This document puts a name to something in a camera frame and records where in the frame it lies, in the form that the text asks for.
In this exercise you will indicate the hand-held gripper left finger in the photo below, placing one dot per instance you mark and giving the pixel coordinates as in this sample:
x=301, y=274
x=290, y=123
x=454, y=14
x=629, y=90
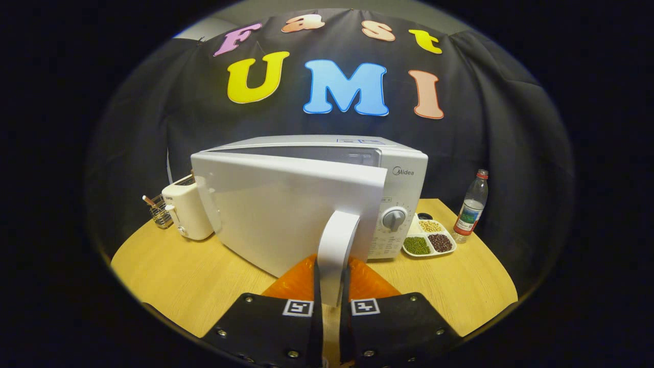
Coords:
x=317, y=337

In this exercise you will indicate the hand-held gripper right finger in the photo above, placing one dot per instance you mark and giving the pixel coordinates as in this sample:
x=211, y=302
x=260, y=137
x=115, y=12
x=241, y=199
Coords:
x=346, y=337

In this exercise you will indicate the white toaster oven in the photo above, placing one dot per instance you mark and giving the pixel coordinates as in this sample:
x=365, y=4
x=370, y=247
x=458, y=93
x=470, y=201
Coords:
x=281, y=214

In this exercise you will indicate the cream bread toaster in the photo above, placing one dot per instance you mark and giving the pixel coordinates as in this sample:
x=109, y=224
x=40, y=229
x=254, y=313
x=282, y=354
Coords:
x=189, y=214

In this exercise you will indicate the white divided bean dish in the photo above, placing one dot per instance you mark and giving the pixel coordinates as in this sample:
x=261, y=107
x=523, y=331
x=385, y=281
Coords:
x=417, y=246

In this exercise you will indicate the clear plastic water bottle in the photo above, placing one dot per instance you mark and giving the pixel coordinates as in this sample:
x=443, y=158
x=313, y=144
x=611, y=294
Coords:
x=470, y=212

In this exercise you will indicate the wooden stick utensil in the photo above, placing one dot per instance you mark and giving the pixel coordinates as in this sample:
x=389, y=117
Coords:
x=148, y=200

